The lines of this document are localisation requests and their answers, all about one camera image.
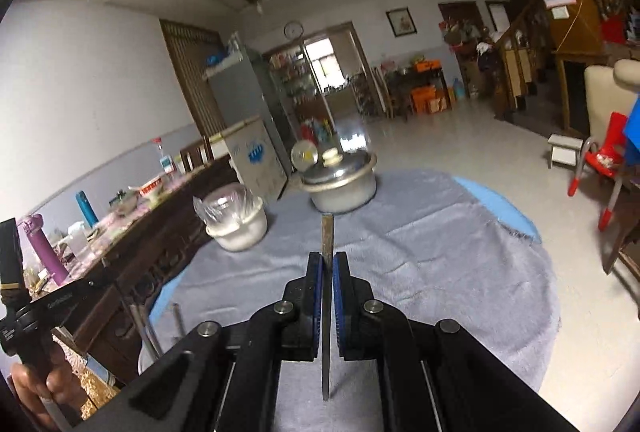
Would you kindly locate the clear plastic container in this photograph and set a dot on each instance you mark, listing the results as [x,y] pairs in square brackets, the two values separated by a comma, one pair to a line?
[75,242]

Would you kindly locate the white chest freezer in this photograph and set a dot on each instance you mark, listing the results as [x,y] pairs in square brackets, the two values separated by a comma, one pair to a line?
[255,157]

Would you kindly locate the aluminium pot lid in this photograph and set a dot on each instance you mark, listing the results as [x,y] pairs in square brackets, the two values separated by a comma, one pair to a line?
[340,170]

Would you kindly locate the wooden chair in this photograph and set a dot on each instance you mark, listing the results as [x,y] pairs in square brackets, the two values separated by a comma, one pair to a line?
[197,155]

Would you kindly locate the grey refrigerator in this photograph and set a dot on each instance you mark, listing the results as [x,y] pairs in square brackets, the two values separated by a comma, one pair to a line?
[240,87]

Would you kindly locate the red and white bowl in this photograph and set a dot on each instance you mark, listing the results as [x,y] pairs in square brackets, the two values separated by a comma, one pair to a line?
[151,189]

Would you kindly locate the glass cabinet of bottles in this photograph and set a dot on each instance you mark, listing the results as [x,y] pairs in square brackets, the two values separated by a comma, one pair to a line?
[295,82]

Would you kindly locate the aluminium pot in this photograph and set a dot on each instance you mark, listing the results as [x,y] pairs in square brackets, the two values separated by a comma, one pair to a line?
[345,197]

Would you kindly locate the brown wooden door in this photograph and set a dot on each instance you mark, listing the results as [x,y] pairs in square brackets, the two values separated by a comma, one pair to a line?
[192,72]

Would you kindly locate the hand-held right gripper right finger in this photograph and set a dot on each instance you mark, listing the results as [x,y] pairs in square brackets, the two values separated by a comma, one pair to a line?
[341,302]

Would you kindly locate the white step stool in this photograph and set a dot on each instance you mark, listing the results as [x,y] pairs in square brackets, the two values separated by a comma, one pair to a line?
[565,152]

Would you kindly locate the wooden stair railing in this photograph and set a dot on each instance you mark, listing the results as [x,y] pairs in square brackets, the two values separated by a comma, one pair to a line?
[522,57]

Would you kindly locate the purple bottle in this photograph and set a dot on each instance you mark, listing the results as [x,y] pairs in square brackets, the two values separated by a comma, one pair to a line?
[47,252]

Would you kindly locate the blue tablecloth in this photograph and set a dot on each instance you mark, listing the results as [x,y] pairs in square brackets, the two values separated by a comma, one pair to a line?
[500,207]

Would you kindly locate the red plastic chair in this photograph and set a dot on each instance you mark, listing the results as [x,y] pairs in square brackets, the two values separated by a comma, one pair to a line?
[605,157]

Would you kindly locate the white basin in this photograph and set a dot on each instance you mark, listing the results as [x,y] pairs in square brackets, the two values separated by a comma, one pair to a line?
[240,232]

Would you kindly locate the grey tablecloth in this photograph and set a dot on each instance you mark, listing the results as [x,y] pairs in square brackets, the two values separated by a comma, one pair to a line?
[425,262]

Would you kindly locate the clear plastic bag of bowls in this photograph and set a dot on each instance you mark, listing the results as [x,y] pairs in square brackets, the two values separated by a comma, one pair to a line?
[225,204]

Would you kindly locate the framed picture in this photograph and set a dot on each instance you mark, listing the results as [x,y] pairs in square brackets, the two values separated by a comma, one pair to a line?
[401,22]

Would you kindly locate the wall clock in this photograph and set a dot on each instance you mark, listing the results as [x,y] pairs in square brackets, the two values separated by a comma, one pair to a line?
[293,30]

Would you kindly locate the person's left hand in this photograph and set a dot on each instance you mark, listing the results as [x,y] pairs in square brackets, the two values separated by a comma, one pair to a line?
[30,392]

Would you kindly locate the wooden side table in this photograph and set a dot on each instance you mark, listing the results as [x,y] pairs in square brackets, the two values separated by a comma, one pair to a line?
[417,87]

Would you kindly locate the beige chair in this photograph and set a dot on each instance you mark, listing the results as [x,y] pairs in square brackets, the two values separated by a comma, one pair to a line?
[607,97]

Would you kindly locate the red-capped plastic water bottle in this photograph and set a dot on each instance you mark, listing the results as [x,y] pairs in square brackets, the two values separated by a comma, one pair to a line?
[165,160]

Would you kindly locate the teal bottle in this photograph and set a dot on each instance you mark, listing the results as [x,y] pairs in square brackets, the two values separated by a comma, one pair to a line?
[86,209]

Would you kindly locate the green-lidded glass bowl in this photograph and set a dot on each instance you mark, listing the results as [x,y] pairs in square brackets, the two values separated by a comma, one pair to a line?
[123,203]

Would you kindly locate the dark wooden sideboard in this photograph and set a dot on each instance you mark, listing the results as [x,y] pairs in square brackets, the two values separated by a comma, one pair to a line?
[135,257]

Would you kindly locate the blue water jug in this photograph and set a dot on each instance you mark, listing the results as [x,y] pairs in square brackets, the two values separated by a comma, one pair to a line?
[460,88]

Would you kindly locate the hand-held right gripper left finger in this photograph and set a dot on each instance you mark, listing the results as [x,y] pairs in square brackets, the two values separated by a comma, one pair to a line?
[316,302]

